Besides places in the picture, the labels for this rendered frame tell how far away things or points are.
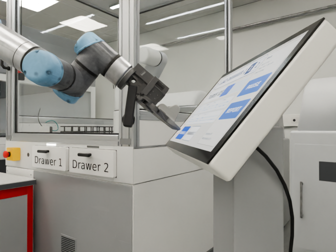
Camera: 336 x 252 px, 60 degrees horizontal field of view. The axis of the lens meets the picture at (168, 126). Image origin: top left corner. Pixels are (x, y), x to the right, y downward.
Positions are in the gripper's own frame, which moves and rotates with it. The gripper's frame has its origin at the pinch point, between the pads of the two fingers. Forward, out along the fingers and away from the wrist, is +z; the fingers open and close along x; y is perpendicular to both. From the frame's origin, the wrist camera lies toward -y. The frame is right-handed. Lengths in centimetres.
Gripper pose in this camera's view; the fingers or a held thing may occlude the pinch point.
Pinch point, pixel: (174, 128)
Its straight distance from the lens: 83.0
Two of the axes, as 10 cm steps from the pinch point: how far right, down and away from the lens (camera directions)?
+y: 6.4, -7.7, 0.9
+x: -1.3, 0.1, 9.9
